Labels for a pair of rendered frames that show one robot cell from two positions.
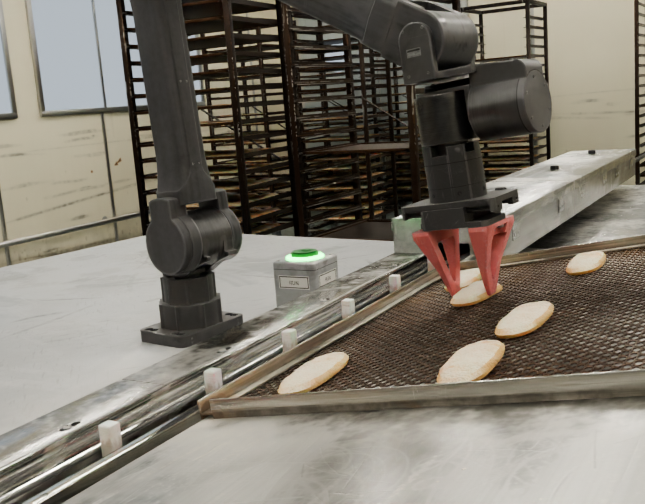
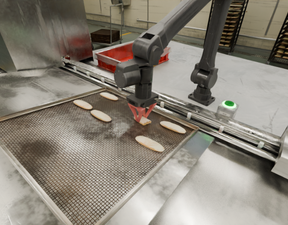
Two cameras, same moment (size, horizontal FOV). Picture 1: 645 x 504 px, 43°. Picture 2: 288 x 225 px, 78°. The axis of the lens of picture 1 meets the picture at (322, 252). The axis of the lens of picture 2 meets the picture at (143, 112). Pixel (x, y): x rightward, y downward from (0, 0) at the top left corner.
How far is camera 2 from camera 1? 1.14 m
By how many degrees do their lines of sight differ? 90
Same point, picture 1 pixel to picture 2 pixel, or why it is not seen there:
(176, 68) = (210, 29)
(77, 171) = not seen: outside the picture
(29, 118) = not seen: outside the picture
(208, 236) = (198, 78)
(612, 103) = not seen: outside the picture
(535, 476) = (36, 97)
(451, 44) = (135, 51)
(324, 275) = (222, 111)
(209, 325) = (196, 98)
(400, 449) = (61, 94)
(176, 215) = (195, 68)
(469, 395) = (66, 99)
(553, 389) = (53, 103)
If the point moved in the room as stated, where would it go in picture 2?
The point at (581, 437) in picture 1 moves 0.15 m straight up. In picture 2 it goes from (39, 101) to (25, 65)
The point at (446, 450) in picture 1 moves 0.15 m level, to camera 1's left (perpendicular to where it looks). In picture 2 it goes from (54, 96) to (70, 81)
